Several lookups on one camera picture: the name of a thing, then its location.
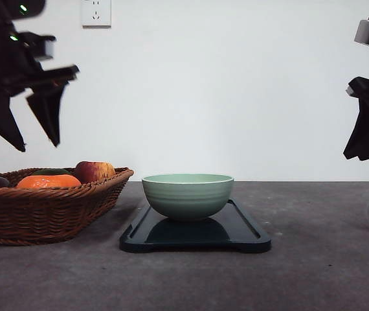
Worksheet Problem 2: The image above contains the green ceramic bowl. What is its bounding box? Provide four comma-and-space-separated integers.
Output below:
142, 174, 234, 220

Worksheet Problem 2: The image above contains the dark rectangular tray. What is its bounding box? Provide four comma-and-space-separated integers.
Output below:
120, 198, 272, 254

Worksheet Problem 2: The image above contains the white wall socket left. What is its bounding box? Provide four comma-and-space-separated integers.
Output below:
81, 0, 112, 29

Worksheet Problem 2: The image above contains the brown wicker basket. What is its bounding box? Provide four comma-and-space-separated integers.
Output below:
0, 167, 134, 246

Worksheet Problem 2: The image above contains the red yellow apple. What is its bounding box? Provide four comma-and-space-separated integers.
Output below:
74, 161, 115, 183

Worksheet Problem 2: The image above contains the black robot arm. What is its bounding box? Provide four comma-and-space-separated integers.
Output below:
0, 0, 79, 152

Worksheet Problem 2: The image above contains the orange tangerine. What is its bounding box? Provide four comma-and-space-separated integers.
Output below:
16, 175, 81, 189

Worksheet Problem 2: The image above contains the dark green fruit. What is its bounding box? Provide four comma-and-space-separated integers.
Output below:
32, 168, 72, 175

